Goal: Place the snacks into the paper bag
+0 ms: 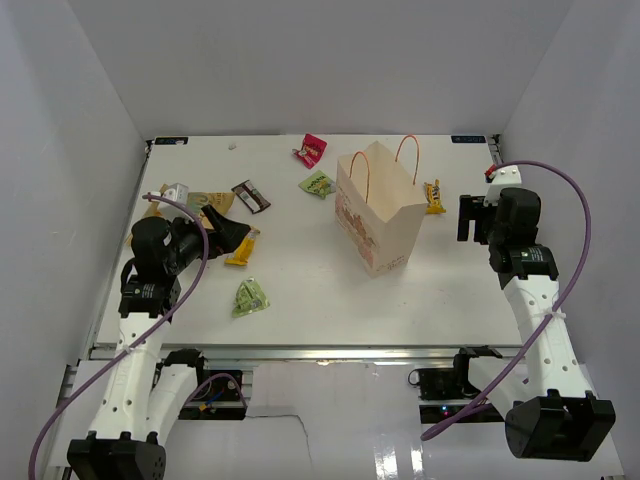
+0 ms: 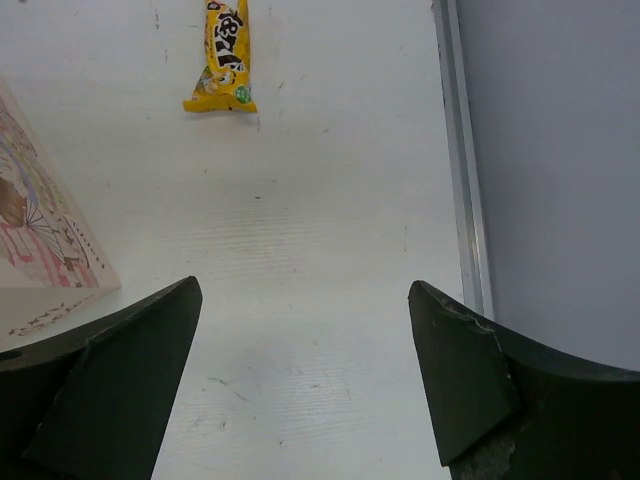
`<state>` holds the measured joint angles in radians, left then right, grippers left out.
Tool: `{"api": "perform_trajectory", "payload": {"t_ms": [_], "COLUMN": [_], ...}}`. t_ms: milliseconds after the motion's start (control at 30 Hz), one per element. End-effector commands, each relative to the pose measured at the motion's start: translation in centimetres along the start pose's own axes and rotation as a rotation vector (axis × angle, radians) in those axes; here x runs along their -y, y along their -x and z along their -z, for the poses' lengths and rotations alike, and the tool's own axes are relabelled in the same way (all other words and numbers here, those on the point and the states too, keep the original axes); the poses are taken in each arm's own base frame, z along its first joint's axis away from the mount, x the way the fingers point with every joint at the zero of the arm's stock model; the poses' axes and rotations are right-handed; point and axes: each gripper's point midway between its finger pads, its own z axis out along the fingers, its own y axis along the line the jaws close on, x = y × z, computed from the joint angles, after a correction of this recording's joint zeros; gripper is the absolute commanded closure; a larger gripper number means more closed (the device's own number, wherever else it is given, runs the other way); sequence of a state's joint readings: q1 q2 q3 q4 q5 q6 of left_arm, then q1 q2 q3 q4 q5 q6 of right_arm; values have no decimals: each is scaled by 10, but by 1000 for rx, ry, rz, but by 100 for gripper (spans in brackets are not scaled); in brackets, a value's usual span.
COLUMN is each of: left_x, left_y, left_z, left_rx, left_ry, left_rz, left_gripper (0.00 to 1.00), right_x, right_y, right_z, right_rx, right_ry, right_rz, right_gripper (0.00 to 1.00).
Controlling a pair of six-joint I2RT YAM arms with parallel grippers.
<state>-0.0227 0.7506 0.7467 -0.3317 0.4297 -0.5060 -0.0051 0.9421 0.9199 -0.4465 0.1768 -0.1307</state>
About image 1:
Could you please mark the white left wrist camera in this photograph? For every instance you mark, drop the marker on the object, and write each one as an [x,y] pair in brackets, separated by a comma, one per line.
[177,193]

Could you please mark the green gummy snack packet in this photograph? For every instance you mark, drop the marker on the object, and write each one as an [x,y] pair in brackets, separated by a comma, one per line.
[318,184]

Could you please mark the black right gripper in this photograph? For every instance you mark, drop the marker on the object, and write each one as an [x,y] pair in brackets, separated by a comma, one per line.
[472,208]

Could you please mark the black base electronics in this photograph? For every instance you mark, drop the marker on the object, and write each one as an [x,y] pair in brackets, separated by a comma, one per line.
[219,400]
[441,395]

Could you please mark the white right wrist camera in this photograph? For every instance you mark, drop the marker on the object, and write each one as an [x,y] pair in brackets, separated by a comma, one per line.
[499,178]

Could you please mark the right blue table label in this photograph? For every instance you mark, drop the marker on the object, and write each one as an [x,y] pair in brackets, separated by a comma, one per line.
[468,139]

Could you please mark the red snack packet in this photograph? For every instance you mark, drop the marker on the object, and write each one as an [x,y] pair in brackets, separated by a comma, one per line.
[311,150]

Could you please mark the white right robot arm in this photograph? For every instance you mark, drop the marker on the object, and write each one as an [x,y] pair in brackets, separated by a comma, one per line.
[552,411]

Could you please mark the beige paper bag orange handles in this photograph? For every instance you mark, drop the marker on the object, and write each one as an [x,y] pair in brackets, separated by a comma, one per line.
[380,206]

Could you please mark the left blue table label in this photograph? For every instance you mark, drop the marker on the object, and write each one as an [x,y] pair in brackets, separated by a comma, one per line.
[171,141]

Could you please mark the yellow M&M's candy pack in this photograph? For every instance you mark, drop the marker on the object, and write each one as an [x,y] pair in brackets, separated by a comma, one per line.
[433,196]

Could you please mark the brown chocolate bar wrapper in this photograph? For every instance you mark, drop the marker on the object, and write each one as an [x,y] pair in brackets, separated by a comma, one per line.
[251,197]

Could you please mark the right black base electronics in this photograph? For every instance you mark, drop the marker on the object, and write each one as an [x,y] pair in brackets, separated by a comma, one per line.
[441,395]

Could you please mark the blue table label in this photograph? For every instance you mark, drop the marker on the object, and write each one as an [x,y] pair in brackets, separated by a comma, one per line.
[468,139]
[171,141]

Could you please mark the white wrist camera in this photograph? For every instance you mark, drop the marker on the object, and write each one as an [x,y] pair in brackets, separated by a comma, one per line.
[499,178]
[177,193]

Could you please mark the light green snack packet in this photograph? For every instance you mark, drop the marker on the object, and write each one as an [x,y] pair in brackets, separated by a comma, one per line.
[249,298]

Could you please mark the yellow snack bar wrapper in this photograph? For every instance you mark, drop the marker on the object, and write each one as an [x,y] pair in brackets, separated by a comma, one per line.
[240,257]

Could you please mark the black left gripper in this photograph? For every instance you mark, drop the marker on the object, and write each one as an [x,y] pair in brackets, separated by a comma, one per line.
[225,236]

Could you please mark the aluminium table front rail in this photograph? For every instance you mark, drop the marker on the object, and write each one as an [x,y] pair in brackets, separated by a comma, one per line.
[318,353]

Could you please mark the left black base electronics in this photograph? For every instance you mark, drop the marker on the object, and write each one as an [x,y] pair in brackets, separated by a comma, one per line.
[219,400]

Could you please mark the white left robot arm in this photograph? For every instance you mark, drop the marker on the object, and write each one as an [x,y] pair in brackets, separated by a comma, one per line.
[145,391]

